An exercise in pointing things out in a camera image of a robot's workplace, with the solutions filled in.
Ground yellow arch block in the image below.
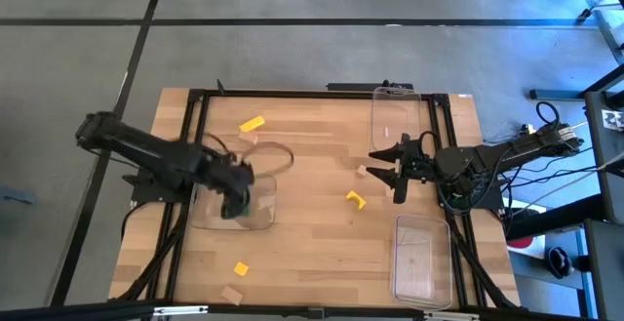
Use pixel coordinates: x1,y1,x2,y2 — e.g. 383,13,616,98
345,189,368,212

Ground blue floor bar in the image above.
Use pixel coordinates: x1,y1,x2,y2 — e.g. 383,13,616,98
528,88,586,101

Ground black headset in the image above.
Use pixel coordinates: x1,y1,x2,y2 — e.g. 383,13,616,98
545,246,576,280

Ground red round object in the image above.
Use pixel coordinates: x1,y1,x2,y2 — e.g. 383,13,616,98
506,235,535,250

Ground long yellow block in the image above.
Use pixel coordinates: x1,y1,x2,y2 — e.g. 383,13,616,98
238,115,266,134

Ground grey side table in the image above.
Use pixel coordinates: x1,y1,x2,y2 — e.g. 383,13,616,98
582,64,624,321

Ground clear plastic bin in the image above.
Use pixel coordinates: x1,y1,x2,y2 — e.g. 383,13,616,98
370,86,423,152
392,214,453,311
188,172,278,232

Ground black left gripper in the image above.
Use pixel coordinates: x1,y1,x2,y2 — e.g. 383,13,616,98
204,157,255,221

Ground blue metal stand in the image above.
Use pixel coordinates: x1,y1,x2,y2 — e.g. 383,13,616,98
574,0,624,66

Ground black crossbar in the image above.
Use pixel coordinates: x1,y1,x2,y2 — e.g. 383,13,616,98
0,300,624,321

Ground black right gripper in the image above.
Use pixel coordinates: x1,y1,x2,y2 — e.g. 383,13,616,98
366,133,438,204

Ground black white marker tag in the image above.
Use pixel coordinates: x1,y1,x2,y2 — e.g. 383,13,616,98
602,109,624,132

